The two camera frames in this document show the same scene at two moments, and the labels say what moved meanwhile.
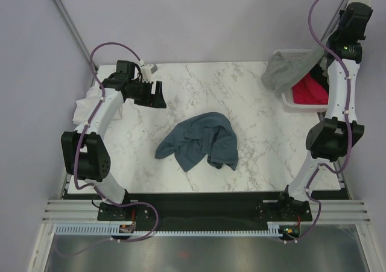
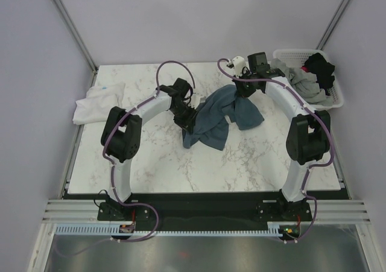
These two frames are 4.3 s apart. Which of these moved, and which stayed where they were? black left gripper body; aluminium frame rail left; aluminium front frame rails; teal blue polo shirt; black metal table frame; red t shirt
Moved: red t shirt; teal blue polo shirt; black left gripper body
Stayed: aluminium frame rail left; black metal table frame; aluminium front frame rails
